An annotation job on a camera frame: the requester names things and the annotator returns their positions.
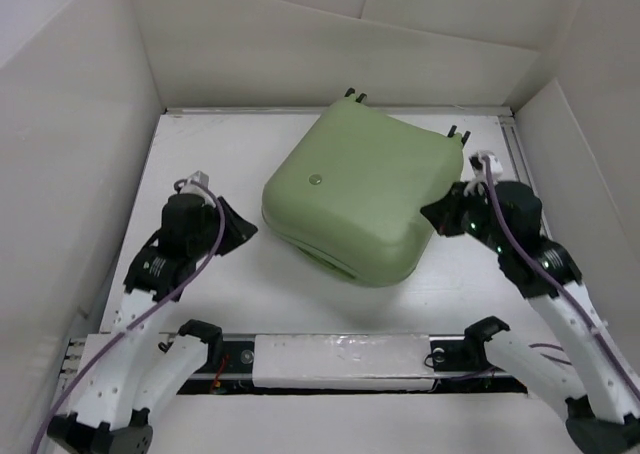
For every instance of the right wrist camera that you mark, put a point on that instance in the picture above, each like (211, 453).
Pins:
(485, 161)

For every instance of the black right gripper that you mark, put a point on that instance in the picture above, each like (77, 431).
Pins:
(443, 214)

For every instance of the green hard-shell suitcase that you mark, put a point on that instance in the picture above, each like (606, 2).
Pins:
(349, 194)

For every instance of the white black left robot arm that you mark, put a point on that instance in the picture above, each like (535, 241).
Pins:
(127, 384)

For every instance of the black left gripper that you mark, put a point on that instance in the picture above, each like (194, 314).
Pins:
(239, 230)

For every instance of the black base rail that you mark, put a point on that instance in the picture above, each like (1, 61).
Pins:
(232, 375)

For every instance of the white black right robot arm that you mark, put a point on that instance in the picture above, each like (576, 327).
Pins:
(597, 397)

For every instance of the white foam block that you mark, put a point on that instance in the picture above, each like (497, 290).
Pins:
(342, 362)

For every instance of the aluminium side rail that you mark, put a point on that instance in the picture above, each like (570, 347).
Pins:
(510, 134)

